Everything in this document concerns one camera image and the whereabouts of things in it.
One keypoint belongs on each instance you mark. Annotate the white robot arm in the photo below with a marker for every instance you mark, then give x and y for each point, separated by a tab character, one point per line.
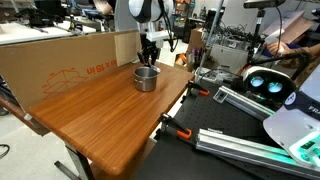
150	11

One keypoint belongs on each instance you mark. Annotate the person's tattooed forearm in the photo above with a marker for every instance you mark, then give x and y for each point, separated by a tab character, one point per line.
301	50

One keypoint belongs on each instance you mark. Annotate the small background cardboard box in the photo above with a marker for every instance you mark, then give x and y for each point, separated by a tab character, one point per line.
196	40

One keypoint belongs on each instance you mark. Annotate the white Franka robot base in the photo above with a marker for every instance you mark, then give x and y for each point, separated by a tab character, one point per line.
296	130

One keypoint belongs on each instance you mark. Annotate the person's bare hand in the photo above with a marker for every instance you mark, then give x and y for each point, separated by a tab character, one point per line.
275	48

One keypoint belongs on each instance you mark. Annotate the grey metal table leg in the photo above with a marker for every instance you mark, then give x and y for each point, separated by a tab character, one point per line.
78	161

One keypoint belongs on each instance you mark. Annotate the white VR headset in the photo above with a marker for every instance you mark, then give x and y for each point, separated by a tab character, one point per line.
268	81

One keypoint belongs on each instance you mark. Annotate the black Expo marker white cap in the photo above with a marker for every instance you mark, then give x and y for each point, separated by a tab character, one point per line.
155	69

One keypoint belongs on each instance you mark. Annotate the silver metal pot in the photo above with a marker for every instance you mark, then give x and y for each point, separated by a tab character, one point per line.
145	81

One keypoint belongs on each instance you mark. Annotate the brown cardboard box red print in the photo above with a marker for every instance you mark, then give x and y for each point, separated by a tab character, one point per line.
50	66

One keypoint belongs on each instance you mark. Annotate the flat cardboard sheet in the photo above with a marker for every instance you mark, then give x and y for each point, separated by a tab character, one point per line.
290	26

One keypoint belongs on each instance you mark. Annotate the black camera on stand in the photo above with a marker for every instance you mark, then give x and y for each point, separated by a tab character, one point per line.
258	20

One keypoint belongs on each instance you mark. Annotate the black optical breadboard table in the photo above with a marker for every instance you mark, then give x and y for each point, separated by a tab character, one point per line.
206	113

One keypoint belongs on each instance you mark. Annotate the slanted silver metal pole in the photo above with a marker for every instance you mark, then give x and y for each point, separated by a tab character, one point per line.
210	36

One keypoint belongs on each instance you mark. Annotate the short aluminium profile rail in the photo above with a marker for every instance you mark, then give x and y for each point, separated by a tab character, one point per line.
243	101

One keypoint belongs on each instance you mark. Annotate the long aluminium profile rail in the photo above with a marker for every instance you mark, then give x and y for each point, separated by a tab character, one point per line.
246	148

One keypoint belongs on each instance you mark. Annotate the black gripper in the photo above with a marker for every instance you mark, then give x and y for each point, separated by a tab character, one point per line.
148	45

